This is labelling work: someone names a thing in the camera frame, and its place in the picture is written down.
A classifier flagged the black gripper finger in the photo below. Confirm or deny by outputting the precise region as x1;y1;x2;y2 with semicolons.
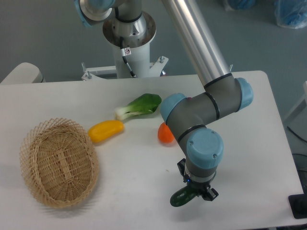
200;187;219;201
177;158;187;183

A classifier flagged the yellow bell pepper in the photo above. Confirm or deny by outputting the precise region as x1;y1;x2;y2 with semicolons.
88;120;124;143

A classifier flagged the dark green cucumber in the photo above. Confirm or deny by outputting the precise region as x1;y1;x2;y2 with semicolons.
170;185;199;207

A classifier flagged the blue plastic bag left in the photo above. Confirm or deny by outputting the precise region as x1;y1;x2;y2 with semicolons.
223;0;256;11

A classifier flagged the black device at right edge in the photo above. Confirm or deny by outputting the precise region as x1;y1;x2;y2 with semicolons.
288;194;307;219

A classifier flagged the white chair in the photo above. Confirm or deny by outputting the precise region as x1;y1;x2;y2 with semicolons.
0;62;46;85

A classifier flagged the woven wicker basket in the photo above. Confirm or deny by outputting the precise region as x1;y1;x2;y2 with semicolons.
20;118;99;208

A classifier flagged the green bok choy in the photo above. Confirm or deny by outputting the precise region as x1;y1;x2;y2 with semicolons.
115;93;162;121

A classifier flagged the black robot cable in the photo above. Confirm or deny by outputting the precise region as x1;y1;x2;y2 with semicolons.
114;7;137;78

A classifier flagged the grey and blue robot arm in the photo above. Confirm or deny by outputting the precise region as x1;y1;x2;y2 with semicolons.
74;0;253;207

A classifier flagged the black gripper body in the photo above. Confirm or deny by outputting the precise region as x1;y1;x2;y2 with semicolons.
184;172;216;191

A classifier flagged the orange bell pepper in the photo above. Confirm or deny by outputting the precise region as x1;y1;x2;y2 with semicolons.
157;123;175;143

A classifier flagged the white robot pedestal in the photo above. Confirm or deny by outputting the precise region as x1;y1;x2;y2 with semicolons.
82;11;169;81

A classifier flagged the blue plastic bag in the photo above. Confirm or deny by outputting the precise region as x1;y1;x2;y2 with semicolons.
274;0;307;29
223;0;256;11

